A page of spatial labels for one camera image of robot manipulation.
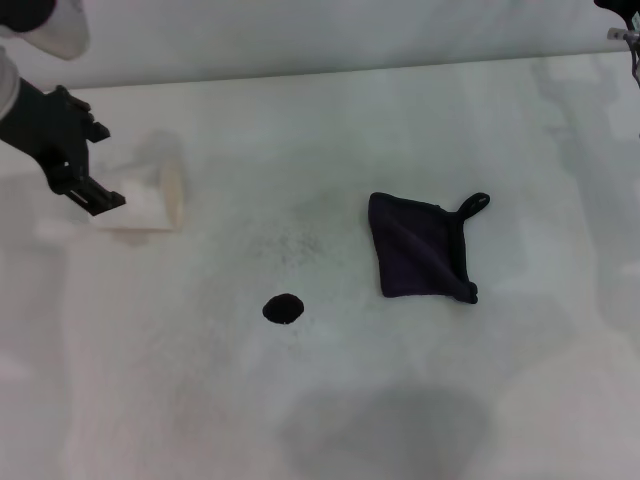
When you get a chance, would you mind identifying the black water stain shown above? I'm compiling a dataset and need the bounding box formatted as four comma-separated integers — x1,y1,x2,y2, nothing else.
261,292,305,326

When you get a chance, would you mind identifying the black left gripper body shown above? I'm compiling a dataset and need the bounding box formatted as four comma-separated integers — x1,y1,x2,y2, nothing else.
0,79,95,195

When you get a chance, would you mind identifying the white paper cup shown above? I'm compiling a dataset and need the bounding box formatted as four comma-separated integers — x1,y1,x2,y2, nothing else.
90,155,187,234

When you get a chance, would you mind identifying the dark purple rag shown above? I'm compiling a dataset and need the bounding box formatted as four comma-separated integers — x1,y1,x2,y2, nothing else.
368,191,491,305

